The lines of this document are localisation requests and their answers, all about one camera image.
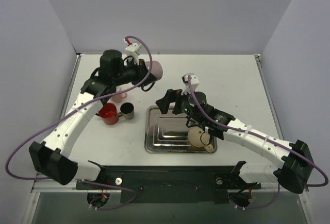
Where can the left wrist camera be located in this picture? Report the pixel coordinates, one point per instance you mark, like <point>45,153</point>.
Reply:
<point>133,52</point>

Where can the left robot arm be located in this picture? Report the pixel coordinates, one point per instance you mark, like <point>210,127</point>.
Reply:
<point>51,156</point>

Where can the lilac ceramic mug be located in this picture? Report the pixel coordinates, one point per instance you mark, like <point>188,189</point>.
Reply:
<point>156,73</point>

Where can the cream ceramic mug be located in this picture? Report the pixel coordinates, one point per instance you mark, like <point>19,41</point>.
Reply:
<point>200,139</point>

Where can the stainless steel tray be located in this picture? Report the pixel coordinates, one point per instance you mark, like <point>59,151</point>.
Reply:
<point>167,133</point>

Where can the small dark brown cup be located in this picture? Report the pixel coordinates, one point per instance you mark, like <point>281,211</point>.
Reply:
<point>127,111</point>

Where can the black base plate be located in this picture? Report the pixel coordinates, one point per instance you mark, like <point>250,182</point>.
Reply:
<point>176,184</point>

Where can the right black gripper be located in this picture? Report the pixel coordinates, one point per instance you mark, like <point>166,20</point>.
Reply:
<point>177,101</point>

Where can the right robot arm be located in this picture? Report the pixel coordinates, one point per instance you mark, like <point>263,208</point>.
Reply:
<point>289,164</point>

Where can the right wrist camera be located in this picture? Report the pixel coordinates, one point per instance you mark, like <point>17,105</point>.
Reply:
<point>191,83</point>

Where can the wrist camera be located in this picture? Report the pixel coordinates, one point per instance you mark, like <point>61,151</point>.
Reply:
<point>133,52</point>
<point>191,83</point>

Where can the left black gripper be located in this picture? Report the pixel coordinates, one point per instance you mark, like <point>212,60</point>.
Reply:
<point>141,69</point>

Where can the red ceramic mug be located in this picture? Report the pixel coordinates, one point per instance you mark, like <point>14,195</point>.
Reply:
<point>108,113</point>

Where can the pink faceted ceramic mug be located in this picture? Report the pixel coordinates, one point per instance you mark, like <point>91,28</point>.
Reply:
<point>119,96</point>

